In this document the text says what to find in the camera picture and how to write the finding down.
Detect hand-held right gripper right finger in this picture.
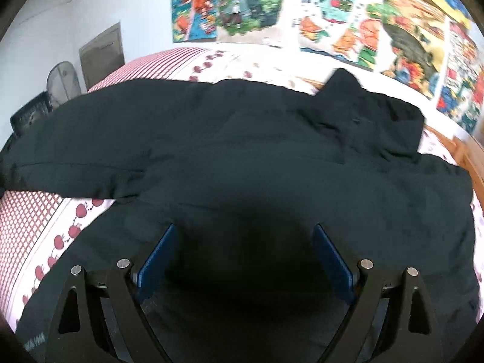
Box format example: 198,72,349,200
313,224,451,363

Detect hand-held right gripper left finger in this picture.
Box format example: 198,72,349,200
45,224,181,363

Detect black pants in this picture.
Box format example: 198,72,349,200
0,69,479,363

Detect apple print bedsheet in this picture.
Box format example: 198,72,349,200
0,47,484,335

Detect grey electric fan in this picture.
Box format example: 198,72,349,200
46,61,82,111

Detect red tower drawing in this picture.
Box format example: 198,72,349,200
436,18,482,135

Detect dark hill landscape drawing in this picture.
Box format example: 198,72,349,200
379,0,447,101

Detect fruit juice drawing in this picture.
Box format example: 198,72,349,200
298,0,383,72

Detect orange-haired girl drawing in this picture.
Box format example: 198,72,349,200
171,0,219,43

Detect blond child drawing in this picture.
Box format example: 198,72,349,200
215,0,285,48

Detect wooden bed frame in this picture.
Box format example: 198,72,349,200
299,77,484,197

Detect beige wall panel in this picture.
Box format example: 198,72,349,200
79,23,126,90

